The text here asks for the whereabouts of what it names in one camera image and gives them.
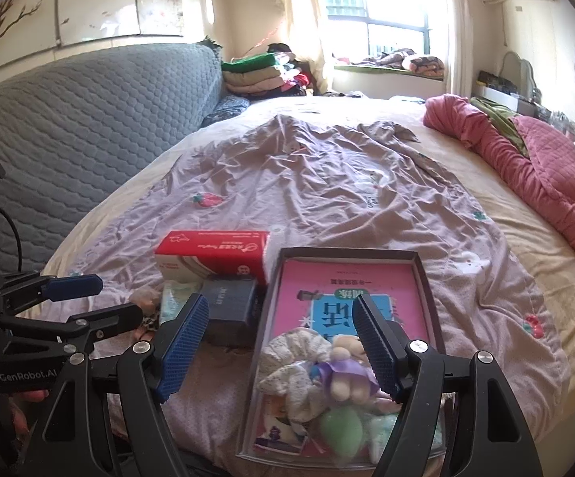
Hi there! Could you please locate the bedding on windowsill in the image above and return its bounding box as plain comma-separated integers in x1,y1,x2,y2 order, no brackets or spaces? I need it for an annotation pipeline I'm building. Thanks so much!
352,48,444,78

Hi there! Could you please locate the stack of folded clothes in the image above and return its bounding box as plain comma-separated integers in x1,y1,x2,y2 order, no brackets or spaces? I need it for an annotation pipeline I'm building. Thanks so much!
220,42,328,97

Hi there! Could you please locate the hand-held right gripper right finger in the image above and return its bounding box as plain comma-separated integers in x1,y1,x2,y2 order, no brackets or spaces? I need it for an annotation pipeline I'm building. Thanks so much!
354,293,546,477

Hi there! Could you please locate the window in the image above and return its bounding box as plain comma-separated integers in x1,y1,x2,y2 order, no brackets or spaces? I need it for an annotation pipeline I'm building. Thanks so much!
319,0,447,60

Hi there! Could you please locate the cream curtain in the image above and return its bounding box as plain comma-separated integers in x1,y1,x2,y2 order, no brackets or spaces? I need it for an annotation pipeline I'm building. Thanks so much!
275,0,338,95

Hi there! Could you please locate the beige mattress sheet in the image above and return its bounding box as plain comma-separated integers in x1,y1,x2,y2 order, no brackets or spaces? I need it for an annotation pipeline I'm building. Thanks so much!
39,97,575,438

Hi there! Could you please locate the person's left hand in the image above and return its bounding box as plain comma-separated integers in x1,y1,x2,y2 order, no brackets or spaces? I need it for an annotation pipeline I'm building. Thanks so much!
9,388,50,438

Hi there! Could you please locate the pink quilt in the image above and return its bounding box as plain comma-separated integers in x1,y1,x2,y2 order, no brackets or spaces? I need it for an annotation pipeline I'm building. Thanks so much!
424,93,575,284

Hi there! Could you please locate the blossom print wall panel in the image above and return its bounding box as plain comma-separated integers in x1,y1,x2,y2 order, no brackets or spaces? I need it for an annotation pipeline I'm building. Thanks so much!
0,0,184,85

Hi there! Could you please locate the blue white small packet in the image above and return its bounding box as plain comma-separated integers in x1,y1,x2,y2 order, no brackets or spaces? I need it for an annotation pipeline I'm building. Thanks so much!
252,397,313,453

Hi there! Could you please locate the small green white tissue pack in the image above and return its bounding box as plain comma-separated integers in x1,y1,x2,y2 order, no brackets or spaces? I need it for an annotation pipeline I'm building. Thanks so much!
159,281,203,326

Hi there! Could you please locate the grey shallow cardboard box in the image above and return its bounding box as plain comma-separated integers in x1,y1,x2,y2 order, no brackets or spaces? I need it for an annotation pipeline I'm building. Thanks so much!
235,246,447,470

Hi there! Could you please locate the cream plush bear doll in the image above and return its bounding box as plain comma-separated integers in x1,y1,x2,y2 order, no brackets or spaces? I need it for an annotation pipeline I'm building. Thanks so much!
317,335,382,403

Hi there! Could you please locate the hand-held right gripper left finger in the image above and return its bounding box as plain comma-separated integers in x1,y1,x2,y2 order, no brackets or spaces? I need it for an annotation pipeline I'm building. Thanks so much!
29,293,211,477

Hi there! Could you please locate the mint green soft pack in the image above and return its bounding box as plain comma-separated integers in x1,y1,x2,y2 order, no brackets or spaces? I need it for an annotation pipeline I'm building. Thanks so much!
367,415,397,460

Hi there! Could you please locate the dark patterned pillow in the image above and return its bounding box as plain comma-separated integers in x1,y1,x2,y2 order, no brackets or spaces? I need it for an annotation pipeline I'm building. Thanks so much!
200,94,251,127

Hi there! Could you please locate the lilac strawberry print bedsheet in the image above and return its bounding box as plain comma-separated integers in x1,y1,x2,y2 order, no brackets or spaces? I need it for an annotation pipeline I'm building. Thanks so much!
34,114,571,477

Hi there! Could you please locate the small brownish pink toy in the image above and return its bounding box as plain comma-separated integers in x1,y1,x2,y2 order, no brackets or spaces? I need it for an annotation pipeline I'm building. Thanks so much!
128,291,161,343

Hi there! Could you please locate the red tissue box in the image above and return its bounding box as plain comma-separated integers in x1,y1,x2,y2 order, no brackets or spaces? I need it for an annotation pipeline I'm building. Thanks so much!
155,230,272,286

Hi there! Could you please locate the black cable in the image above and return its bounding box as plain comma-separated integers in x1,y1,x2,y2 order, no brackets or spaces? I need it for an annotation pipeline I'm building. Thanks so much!
0,203,22,279

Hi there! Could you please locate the green cloth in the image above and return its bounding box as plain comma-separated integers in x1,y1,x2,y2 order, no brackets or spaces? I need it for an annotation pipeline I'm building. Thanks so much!
469,97,529,157

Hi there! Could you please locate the grey quilted headboard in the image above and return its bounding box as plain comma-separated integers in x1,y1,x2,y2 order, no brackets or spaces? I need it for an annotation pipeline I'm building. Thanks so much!
0,42,223,279

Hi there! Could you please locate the floral fabric scrunchie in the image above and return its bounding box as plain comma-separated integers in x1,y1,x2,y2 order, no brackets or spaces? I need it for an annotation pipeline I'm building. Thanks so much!
259,329,333,423

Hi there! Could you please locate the dark blue box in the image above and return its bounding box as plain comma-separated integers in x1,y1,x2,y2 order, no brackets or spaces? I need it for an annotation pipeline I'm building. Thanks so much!
200,275,263,349

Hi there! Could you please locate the white vanity mirror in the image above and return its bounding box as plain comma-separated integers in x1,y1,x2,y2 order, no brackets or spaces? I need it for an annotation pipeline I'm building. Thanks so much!
501,51,541,100

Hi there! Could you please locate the pink and blue book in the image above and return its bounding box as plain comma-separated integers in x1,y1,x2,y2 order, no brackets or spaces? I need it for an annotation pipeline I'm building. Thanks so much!
252,258,434,458

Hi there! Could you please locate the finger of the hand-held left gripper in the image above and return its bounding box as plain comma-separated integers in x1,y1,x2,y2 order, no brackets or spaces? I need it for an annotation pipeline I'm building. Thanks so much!
0,273,103,316
0,303,144,355

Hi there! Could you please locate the green round sponge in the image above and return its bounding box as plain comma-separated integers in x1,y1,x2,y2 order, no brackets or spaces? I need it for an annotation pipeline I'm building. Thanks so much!
317,405,368,463

